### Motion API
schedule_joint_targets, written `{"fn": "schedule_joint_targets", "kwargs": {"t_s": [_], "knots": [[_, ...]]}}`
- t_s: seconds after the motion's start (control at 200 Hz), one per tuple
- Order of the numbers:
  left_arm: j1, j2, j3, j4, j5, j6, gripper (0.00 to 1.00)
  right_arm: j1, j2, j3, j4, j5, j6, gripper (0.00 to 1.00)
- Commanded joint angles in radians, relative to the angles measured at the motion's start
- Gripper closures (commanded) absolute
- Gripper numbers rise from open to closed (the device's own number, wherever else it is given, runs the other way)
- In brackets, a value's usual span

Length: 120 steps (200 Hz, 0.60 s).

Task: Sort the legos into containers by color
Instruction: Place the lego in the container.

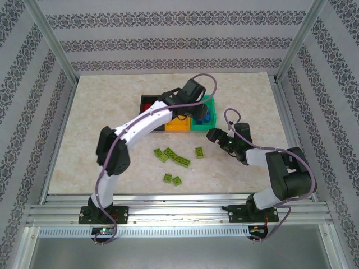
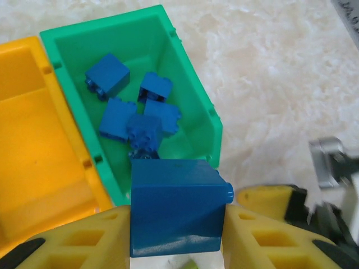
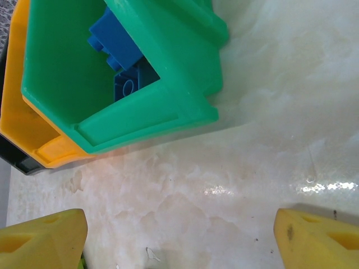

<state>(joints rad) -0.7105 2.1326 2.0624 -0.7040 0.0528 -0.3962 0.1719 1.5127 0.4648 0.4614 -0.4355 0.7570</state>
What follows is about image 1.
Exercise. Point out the red lego brick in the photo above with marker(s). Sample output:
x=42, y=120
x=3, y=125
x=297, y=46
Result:
x=147, y=107

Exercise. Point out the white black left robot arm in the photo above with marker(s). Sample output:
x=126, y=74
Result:
x=140, y=123

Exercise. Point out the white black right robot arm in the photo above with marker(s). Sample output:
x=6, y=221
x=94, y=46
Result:
x=289, y=182

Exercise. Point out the green plastic bin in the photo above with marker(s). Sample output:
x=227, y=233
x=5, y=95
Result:
x=200, y=128

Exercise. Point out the orange plastic bin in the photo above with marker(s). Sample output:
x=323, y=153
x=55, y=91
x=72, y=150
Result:
x=175, y=126

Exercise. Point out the black plastic bin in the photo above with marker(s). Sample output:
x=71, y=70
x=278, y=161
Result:
x=146, y=98

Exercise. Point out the small circuit board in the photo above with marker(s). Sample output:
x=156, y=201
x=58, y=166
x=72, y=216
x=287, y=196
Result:
x=103, y=231
x=256, y=229

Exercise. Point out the grey metal panel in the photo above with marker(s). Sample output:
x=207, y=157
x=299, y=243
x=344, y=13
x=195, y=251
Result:
x=179, y=252

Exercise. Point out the aluminium side rail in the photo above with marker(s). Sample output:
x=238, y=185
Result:
x=291, y=126

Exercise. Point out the aluminium front rail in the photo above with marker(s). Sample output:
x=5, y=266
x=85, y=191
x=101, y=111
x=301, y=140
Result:
x=179, y=208

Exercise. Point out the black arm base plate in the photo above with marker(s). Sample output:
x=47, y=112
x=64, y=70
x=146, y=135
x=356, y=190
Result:
x=238, y=214
x=120, y=214

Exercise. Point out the aluminium frame post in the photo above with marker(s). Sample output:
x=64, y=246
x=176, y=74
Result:
x=54, y=42
x=298, y=42

